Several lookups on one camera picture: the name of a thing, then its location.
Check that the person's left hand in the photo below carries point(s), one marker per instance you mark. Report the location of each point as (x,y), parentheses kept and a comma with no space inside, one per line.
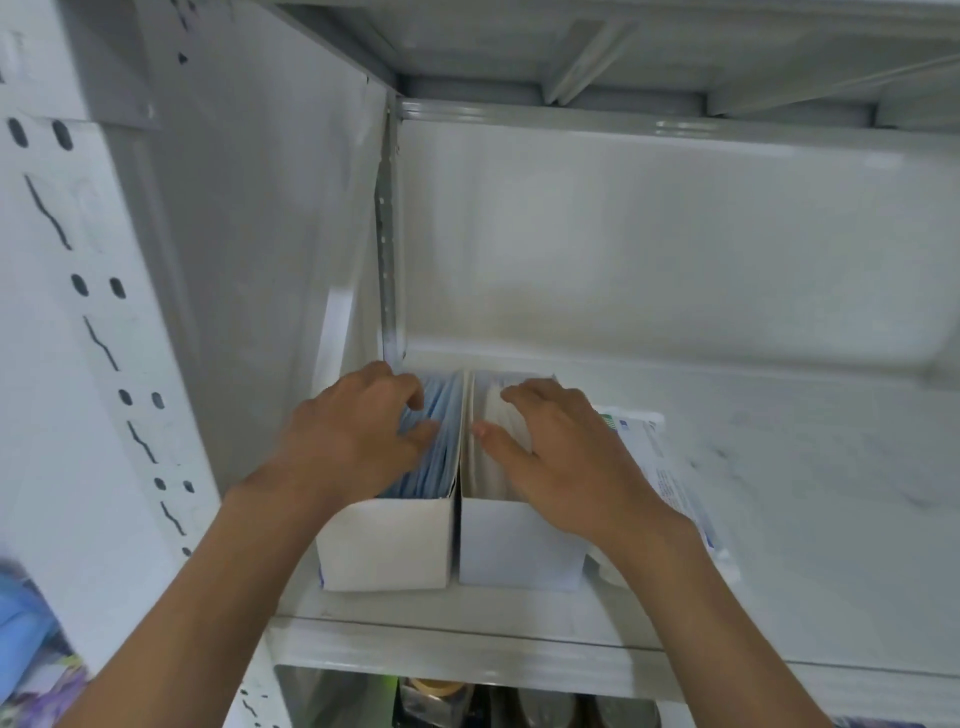
(352,435)

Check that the person's right hand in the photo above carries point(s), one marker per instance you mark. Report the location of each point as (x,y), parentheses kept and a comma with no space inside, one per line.
(585,472)

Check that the white packaged mask bag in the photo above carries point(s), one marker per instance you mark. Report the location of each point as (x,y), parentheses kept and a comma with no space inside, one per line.
(675,480)

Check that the stack of blue masks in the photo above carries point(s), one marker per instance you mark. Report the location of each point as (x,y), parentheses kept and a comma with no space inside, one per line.
(442,465)

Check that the white mask box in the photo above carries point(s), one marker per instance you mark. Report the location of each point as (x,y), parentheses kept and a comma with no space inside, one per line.
(517,547)
(390,547)

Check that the white metal shelf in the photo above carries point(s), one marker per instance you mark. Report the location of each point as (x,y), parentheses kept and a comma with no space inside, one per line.
(787,487)

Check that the person's left forearm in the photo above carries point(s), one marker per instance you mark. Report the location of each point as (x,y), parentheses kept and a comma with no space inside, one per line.
(202,615)

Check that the person's right forearm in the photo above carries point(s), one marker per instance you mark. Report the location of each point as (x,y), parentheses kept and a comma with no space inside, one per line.
(705,637)

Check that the brown glass jar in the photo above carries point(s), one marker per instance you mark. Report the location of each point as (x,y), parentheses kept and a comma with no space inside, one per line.
(626,714)
(547,712)

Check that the yellow filled jar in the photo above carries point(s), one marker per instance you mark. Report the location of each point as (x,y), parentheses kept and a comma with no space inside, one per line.
(439,694)

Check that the blue plastic bag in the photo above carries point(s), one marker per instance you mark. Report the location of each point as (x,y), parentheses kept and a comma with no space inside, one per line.
(26,622)

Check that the pile of purple packets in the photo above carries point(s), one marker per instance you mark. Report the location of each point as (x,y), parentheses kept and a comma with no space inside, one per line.
(56,697)

